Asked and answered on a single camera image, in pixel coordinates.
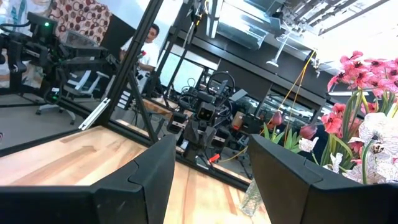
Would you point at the silver aluminium extrusion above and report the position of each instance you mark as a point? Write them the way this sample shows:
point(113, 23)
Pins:
point(93, 114)

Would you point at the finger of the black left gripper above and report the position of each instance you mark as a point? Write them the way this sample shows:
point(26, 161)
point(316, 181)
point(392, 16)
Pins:
point(209, 136)
point(191, 133)

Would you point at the black shelving cabinet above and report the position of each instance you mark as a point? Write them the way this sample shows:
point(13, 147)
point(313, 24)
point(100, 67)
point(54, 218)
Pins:
point(248, 77)

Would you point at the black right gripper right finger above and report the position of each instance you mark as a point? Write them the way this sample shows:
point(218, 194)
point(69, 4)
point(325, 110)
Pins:
point(311, 202)

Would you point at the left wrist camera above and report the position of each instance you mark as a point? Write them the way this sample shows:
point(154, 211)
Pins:
point(206, 111)

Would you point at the background black robot arm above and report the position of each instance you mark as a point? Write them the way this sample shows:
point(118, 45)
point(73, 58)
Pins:
point(43, 49)

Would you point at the person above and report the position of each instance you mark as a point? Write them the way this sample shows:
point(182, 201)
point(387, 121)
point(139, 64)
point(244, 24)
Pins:
point(148, 49)

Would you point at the white flower bunch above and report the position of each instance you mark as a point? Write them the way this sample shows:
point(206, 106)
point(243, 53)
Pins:
point(308, 144)
point(379, 124)
point(335, 161)

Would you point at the brown circle pattern curtain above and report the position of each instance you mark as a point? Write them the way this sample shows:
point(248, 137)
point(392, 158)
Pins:
point(81, 18)

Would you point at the black frame post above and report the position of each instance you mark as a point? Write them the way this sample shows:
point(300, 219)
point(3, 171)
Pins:
point(130, 62)

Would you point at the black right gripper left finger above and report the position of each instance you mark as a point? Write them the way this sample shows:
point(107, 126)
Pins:
point(93, 205)

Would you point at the pink flower bunch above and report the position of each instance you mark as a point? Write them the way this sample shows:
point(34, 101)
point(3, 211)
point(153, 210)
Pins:
point(331, 123)
point(390, 77)
point(357, 68)

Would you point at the red tulip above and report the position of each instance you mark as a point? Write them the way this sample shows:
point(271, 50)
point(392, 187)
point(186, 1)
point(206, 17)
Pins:
point(276, 118)
point(308, 131)

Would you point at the black aluminium table frame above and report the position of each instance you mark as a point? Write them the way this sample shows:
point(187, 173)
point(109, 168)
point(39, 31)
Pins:
point(130, 132)

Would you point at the diamond-pattern glass vase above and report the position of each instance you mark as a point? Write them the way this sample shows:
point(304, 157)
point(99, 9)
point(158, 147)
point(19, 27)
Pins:
point(252, 199)

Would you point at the grey office chair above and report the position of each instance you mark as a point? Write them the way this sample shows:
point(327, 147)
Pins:
point(77, 84)

